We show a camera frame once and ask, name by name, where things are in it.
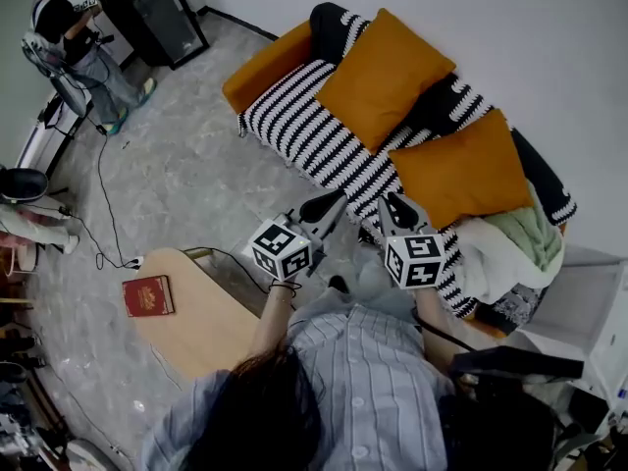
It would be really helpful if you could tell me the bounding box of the white fluffy blanket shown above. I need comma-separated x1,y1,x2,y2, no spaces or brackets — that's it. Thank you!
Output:
452,216,556,304

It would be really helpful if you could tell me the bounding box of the standing fan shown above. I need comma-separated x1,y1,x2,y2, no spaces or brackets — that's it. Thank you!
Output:
20,30,95,118

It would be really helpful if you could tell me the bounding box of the white cabinet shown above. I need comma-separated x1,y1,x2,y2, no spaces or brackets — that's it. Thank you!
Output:
518,242,628,414

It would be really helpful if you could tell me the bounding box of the person's right forearm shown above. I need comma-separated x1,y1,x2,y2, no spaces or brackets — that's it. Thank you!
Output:
413,285,473,378

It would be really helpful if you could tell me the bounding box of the grey patterned cushion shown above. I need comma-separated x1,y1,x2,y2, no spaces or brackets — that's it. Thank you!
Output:
472,282,550,337

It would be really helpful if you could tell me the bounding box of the orange sofa seat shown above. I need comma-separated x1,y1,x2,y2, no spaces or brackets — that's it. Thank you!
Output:
221,1,579,339

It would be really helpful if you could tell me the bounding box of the person's striped shirt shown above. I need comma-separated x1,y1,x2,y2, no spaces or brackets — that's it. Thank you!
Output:
140,267,457,471

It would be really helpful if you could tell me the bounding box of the black white striped blanket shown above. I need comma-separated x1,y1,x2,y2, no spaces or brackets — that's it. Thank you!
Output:
236,1,579,319

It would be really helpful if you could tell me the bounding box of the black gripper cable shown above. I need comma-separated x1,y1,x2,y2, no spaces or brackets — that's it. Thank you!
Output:
410,309,475,354

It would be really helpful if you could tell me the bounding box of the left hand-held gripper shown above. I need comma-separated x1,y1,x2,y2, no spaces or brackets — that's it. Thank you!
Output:
246,188,348,285

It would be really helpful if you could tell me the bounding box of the black flat device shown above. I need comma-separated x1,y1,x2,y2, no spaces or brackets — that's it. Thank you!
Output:
448,342,586,388

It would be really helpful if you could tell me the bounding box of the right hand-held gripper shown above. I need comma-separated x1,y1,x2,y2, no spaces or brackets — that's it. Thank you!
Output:
376,190,448,291

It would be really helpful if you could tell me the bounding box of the light wooden table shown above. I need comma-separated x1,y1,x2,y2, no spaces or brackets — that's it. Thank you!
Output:
131,246,267,383

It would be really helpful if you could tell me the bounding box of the green fluffy blanket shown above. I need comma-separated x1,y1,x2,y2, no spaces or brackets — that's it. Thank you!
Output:
483,183,566,275

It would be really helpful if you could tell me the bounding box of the black round stool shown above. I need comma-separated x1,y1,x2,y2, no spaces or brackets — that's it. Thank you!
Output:
0,165,51,203

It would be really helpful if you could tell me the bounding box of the person's left forearm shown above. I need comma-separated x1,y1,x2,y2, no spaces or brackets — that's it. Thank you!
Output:
246,279,301,363

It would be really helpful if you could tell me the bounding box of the orange pillow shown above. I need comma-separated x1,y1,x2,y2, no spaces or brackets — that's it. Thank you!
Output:
314,7,458,156
387,108,537,231

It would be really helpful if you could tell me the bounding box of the black glass cabinet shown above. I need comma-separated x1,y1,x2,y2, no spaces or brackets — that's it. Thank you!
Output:
91,0,212,72

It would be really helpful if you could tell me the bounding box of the black wrist band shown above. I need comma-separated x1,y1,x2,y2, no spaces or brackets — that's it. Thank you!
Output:
268,281,302,299

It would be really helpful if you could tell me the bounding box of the red book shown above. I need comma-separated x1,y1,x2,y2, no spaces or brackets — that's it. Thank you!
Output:
121,274,176,319

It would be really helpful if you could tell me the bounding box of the white low shelf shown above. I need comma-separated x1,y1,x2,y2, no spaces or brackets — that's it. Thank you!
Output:
14,91,92,180

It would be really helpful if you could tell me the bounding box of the black table cable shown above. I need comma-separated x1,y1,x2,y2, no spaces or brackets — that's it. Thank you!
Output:
183,245,277,294

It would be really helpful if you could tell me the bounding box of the black floor cable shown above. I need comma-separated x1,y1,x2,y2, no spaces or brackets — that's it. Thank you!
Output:
57,115,136,271

